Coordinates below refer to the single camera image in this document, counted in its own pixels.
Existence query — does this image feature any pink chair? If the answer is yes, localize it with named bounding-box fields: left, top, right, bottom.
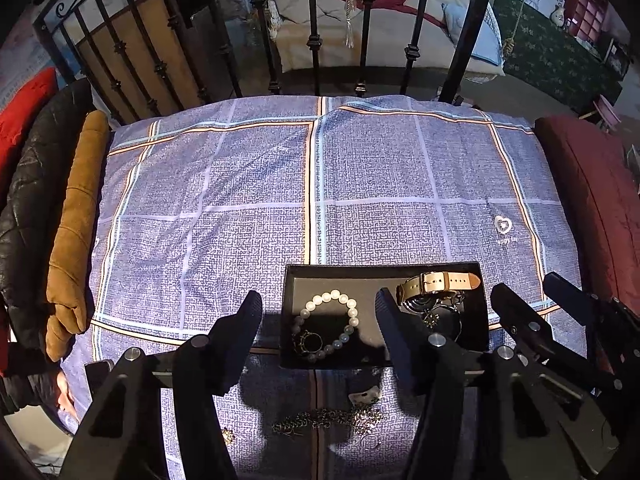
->
left=592, top=94, right=623, bottom=133

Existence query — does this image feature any black quilted jacket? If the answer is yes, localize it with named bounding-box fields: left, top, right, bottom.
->
left=0, top=79, right=97, bottom=357

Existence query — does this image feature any wristwatch with tan strap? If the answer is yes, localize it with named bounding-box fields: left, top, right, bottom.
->
left=395, top=270, right=482, bottom=317

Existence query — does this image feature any green patterned carpet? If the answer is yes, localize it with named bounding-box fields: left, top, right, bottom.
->
left=492, top=0, right=627, bottom=113

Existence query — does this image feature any white pillow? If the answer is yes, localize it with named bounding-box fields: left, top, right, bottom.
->
left=264, top=0, right=507, bottom=83

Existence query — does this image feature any gold ornate ring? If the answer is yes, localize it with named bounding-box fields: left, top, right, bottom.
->
left=298, top=329, right=324, bottom=357

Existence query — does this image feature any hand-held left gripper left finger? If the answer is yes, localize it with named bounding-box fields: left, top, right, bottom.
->
left=59, top=290, right=264, bottom=480

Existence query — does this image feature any hanging rope with knot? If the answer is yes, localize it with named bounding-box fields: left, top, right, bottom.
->
left=501, top=0, right=537, bottom=63

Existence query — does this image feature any white earring card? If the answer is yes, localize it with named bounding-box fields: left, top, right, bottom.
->
left=349, top=385, right=379, bottom=407

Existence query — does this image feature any brown suede cloth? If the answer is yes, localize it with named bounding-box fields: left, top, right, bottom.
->
left=45, top=109, right=111, bottom=364

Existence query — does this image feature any black metal bed frame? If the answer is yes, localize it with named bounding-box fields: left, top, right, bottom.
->
left=31, top=0, right=507, bottom=127

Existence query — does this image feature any gold chain necklace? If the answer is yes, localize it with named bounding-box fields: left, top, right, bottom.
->
left=271, top=405, right=387, bottom=437

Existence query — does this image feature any red shelf unit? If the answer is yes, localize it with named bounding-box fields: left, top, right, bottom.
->
left=569, top=0, right=613, bottom=47

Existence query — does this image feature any blue plaid blanket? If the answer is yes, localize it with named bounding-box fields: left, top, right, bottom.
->
left=61, top=94, right=585, bottom=480

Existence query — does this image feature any hanging rope with tassel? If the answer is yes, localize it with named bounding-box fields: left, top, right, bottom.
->
left=343, top=0, right=360, bottom=50

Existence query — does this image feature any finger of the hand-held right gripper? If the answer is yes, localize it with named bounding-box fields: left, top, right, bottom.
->
left=543, top=272, right=640, bottom=376
left=490, top=283, right=623, bottom=391

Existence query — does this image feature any white pearl bracelet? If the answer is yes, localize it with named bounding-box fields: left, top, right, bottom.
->
left=292, top=291, right=362, bottom=363

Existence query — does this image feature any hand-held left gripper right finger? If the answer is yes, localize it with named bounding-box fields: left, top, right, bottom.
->
left=375, top=287, right=621, bottom=480

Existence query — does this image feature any dark red cushion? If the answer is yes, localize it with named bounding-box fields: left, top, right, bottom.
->
left=533, top=114, right=640, bottom=312

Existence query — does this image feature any another person's forearm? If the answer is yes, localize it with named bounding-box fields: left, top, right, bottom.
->
left=0, top=342, right=63, bottom=416

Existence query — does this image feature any black jewelry box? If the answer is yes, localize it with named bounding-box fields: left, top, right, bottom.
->
left=279, top=261, right=491, bottom=371

